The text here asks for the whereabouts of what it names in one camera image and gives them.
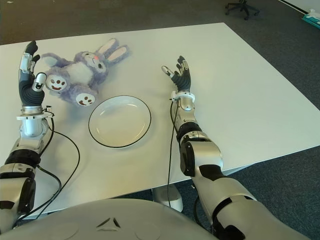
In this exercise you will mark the teal tissue box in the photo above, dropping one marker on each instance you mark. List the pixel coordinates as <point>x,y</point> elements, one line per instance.
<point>312,20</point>

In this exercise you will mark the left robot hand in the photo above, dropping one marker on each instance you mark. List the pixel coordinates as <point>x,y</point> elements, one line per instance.
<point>30,95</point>

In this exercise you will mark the purple plush bunny doll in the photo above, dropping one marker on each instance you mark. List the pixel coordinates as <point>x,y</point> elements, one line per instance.
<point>77,70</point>

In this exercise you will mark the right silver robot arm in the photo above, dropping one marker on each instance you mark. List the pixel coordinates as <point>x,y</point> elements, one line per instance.
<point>207,152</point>

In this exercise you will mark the white plate black rim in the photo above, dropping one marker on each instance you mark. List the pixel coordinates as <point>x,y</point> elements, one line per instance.
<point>120,122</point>

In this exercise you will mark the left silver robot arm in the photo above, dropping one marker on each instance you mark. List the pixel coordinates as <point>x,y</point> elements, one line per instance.
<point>27,125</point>

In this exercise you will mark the grey robot torso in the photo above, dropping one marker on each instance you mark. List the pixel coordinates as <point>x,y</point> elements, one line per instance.
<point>112,220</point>

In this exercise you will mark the black office chair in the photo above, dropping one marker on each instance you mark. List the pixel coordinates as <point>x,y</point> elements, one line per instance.
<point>243,7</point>

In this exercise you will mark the silver table base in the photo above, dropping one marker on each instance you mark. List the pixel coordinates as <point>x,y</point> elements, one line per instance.
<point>165,195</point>

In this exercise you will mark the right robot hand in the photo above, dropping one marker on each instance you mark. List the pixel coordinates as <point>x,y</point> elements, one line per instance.
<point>182,81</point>

